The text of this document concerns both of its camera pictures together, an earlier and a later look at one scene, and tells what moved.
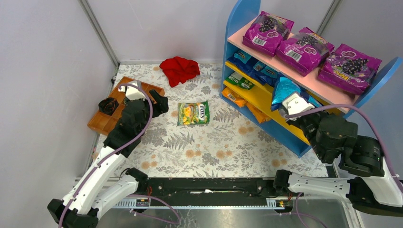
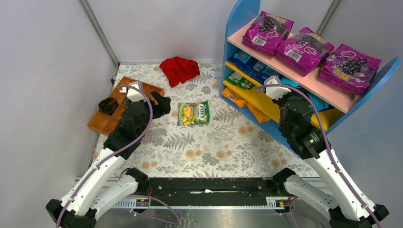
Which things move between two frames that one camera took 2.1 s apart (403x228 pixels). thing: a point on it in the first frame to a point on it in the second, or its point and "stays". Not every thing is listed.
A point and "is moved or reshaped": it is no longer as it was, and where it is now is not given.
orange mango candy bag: x=228 y=93 stays
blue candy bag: x=285 y=87 is moved or reshaped
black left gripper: x=150 y=102 stays
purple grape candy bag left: x=266 y=32 stays
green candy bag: x=236 y=78 stays
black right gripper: x=300 y=119 to x=283 y=102
